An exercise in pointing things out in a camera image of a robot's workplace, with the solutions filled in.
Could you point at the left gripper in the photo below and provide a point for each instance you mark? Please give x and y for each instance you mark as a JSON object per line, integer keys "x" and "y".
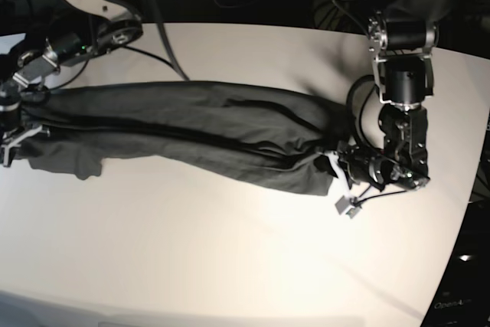
{"x": 340, "y": 169}

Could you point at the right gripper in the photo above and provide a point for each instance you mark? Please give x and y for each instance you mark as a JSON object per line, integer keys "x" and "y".
{"x": 13, "y": 140}

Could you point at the dark grey T-shirt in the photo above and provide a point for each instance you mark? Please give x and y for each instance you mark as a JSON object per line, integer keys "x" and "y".
{"x": 264, "y": 136}

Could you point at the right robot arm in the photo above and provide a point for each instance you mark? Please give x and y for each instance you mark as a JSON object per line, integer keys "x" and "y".
{"x": 93, "y": 28}

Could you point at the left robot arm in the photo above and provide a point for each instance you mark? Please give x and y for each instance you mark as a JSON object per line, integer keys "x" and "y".
{"x": 402, "y": 35}

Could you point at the black OpenArm case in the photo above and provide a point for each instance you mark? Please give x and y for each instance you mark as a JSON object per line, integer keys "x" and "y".
{"x": 462, "y": 297}

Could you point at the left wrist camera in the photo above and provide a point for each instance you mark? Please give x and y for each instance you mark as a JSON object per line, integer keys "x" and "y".
{"x": 347, "y": 207}

